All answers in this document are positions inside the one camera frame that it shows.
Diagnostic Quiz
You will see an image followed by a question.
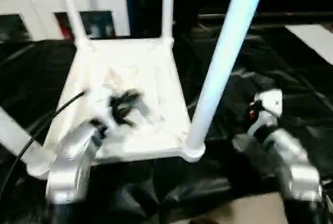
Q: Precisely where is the white plastic table top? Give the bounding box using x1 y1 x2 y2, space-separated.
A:
25 37 207 181

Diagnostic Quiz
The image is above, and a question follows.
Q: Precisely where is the white plastic table leg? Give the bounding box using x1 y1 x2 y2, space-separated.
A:
55 0 90 49
183 0 271 155
0 107 43 163
160 0 176 46

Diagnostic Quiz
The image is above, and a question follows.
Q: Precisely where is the black table mat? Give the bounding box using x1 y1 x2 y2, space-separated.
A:
0 24 333 224

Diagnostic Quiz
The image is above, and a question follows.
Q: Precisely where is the white flat sheet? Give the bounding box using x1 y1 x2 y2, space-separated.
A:
285 23 333 64

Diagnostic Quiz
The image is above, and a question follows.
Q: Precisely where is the white glass-door cabinet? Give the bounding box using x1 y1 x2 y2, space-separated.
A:
0 0 131 42

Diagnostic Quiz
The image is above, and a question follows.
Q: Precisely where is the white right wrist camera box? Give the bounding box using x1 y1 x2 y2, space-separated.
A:
248 89 285 137

